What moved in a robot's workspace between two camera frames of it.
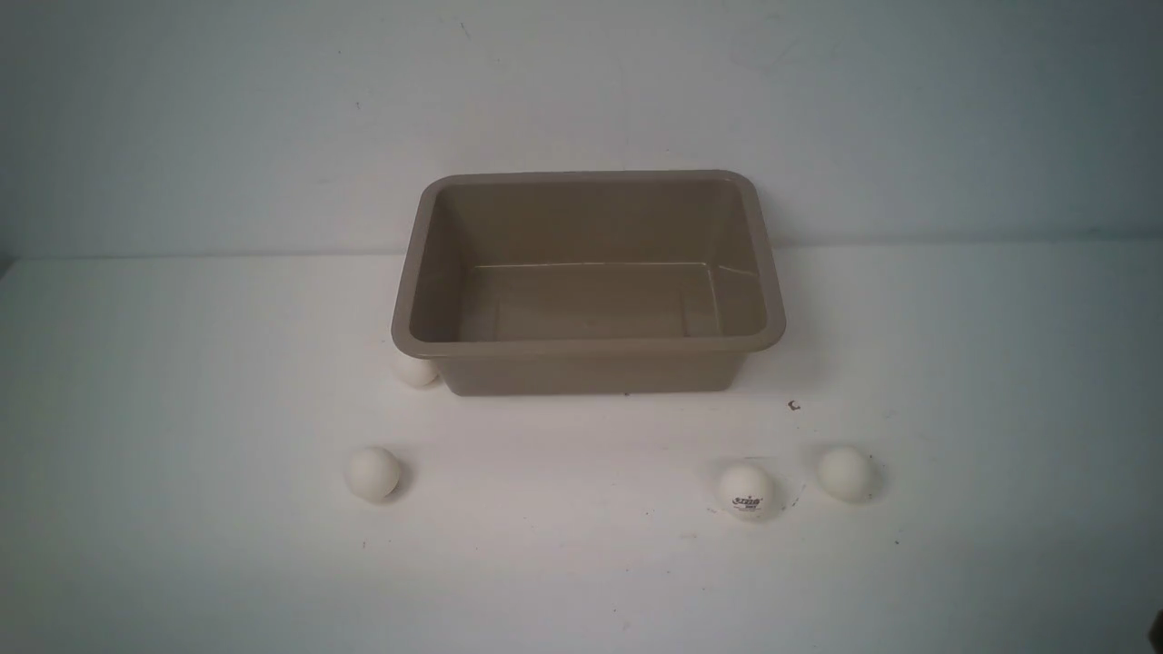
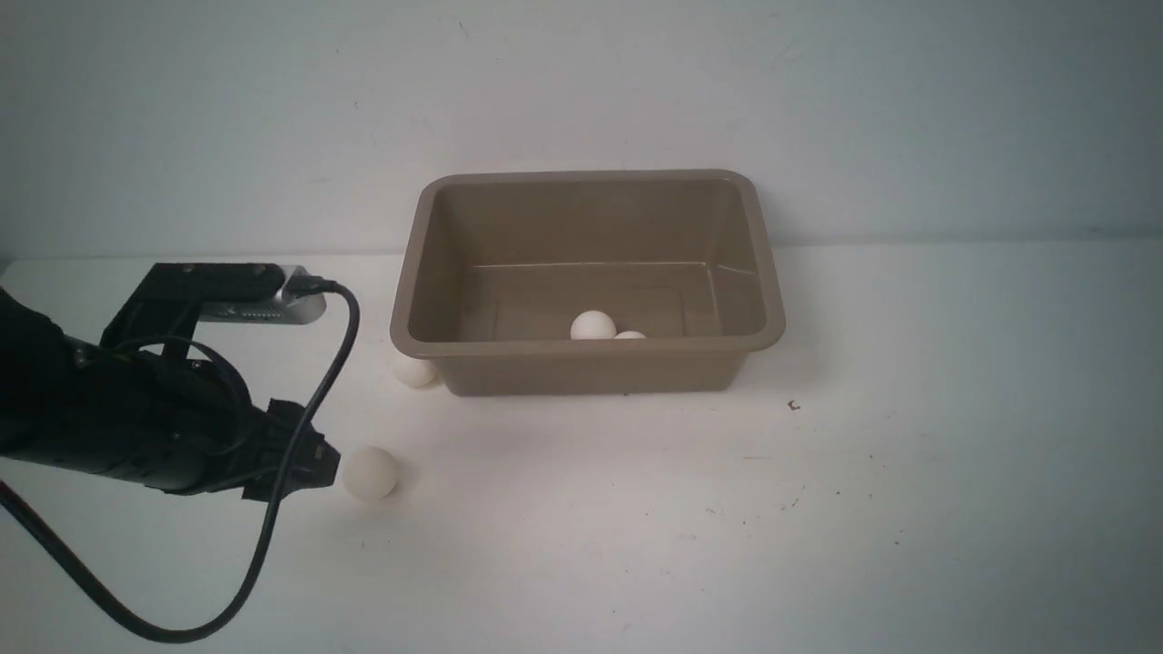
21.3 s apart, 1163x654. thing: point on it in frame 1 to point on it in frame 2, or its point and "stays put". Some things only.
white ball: x=372 y=473 stays put
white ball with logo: x=747 y=492 to x=592 y=325
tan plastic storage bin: x=589 y=282 stays put
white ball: x=418 y=372 stays put
